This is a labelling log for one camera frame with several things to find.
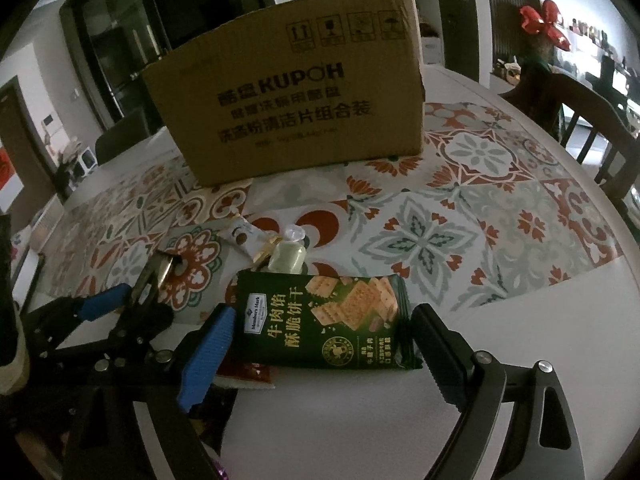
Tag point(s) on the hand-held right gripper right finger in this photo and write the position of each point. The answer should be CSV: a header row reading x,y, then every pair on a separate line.
x,y
442,355

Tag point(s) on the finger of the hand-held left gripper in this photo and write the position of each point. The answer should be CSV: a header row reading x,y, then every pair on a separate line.
x,y
145,305
105,302

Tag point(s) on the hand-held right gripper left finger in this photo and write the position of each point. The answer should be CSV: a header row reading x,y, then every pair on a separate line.
x,y
205,355

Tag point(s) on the green cracker packet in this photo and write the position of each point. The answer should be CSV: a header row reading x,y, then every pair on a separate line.
x,y
300,330

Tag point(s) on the brown cardboard box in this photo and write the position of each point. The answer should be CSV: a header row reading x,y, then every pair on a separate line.
x,y
300,110

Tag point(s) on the red paper door poster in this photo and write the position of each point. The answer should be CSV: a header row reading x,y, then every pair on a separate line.
x,y
7,170

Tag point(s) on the small white snack packet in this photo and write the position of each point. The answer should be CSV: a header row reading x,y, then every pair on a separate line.
x,y
240,235

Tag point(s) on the gold snack packet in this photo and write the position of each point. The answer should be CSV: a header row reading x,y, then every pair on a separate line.
x,y
264,252

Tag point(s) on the small pale green bottle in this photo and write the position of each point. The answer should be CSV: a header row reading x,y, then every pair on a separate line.
x,y
286,260

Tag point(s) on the flower bouquet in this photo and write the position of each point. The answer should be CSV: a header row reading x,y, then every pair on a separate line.
x,y
70,155

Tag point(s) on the patterned table runner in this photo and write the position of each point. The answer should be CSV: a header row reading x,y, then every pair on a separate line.
x,y
475,200

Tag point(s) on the brown entrance door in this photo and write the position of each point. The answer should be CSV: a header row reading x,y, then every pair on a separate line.
x,y
25,125

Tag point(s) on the dark upholstered chair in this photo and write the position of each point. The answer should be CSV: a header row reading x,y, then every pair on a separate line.
x,y
125,140

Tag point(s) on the dark sliding glass door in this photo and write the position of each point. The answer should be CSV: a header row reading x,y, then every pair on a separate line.
x,y
125,35

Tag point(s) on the dark wooden chair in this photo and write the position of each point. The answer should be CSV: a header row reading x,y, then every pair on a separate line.
x,y
600,130

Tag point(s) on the small white cabinet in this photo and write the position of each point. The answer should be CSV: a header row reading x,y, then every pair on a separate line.
x,y
432,50

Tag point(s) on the television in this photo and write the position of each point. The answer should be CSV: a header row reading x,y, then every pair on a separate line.
x,y
612,75

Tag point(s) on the wall intercom panel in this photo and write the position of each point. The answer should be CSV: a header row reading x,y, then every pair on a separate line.
x,y
48,121

